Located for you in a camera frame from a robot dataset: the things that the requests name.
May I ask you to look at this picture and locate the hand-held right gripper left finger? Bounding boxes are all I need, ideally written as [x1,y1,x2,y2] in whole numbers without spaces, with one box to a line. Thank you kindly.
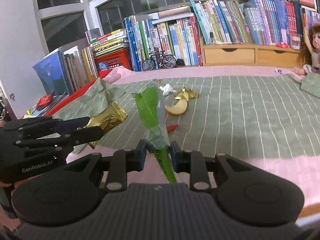
[64,139,147,191]

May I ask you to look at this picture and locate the wooden drawer unit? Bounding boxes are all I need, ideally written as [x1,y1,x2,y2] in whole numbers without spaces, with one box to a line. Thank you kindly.
[200,37,304,67]

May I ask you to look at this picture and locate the stack of flat books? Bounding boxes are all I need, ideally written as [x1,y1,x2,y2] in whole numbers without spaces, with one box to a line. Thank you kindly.
[89,29,129,57]

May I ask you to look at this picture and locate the wooden bed frame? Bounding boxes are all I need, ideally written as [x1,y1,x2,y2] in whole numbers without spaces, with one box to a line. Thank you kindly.
[297,200,320,227]

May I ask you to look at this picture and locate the crumpled white tissue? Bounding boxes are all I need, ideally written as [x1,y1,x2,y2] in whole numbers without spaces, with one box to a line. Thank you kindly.
[160,84,177,96]

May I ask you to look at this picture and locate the long haired doll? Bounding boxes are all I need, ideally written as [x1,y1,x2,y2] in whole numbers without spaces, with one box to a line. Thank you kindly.
[292,22,320,77]

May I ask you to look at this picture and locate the large gold foil wrapper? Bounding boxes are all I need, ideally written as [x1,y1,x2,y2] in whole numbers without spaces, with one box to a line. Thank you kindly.
[77,101,128,148]

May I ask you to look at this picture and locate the toy bicycle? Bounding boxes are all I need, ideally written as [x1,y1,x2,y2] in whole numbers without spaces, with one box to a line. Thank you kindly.
[141,50,177,72]

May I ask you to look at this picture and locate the white framed window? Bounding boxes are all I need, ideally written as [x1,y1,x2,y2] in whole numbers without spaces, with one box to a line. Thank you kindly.
[31,0,240,55]

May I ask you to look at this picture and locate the red plastic crate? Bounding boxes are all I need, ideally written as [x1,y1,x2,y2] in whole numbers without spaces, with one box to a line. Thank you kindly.
[94,47,133,71]

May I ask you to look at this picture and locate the green striped blanket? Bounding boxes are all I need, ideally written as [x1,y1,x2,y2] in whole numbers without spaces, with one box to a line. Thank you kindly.
[52,74,320,159]

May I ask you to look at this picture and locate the large blue book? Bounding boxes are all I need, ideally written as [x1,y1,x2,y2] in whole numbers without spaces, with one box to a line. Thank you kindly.
[32,49,72,97]

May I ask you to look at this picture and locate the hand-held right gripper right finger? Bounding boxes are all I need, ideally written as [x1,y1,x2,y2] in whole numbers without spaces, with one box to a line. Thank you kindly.
[170,141,253,191]

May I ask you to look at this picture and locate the red snack packet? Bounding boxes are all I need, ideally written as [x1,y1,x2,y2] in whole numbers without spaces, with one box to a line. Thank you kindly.
[36,92,55,107]

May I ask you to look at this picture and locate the small gold foil wrapper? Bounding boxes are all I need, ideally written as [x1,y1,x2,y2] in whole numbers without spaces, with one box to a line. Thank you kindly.
[174,87,200,101]

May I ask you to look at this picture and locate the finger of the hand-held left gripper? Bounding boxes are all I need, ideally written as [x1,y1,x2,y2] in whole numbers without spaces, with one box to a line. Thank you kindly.
[15,127,104,153]
[2,116,92,138]

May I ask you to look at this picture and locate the green plastic wrapper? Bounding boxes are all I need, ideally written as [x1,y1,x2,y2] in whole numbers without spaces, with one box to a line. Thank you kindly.
[132,86,185,184]

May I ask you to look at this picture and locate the row of upright books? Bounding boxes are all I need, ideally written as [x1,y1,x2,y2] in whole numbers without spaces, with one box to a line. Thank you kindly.
[64,45,99,93]
[124,12,203,72]
[189,0,320,46]

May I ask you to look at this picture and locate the apple slice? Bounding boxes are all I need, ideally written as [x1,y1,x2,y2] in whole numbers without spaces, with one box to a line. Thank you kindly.
[164,97,188,116]

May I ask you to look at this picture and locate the grey box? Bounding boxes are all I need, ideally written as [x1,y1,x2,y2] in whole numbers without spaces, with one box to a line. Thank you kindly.
[85,28,100,43]

